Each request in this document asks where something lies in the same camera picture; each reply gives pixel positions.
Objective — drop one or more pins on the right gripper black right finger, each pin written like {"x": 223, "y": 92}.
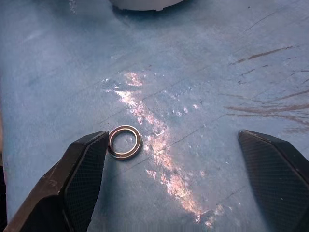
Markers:
{"x": 277, "y": 183}

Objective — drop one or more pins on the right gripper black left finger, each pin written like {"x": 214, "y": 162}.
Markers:
{"x": 72, "y": 183}

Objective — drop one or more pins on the round silver motor housing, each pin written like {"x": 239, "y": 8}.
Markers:
{"x": 142, "y": 4}

